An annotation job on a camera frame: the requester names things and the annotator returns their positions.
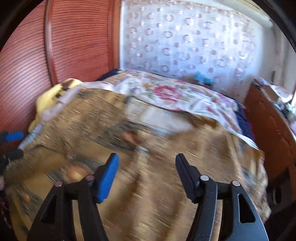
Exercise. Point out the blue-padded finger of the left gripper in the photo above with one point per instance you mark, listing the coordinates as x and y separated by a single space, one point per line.
15 136

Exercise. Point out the pink circle sheer curtain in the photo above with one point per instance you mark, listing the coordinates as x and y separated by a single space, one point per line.
179 39

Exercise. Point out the floral bed sheet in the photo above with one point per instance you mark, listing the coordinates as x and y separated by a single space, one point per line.
177 95

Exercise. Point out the dark blue blanket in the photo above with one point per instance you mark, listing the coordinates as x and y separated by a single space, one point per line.
244 124

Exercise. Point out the golden brown patterned garment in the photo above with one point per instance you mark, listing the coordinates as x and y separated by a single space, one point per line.
147 200

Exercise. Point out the red wooden wardrobe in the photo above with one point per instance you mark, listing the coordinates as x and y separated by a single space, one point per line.
45 42

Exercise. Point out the yellow plush toy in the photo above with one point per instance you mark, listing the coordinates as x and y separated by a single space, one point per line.
50 98

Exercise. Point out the wooden window cabinet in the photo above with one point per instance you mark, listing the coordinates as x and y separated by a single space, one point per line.
272 134

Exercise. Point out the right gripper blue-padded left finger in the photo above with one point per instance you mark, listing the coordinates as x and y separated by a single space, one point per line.
55 220

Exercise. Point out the teal object at headboard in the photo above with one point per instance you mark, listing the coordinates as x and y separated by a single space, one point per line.
202 80

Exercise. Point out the right gripper black-padded right finger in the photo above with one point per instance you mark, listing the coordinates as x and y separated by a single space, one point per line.
240 220

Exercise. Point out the cardboard box with dotted paper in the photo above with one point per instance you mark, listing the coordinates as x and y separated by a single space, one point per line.
278 94

